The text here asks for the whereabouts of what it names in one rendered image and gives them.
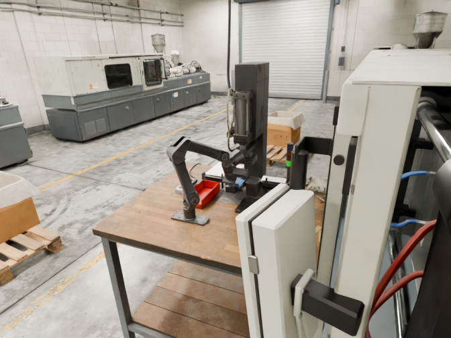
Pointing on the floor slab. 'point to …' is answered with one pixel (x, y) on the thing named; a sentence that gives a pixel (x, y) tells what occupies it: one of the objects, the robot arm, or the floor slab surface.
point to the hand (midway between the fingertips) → (233, 184)
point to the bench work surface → (182, 264)
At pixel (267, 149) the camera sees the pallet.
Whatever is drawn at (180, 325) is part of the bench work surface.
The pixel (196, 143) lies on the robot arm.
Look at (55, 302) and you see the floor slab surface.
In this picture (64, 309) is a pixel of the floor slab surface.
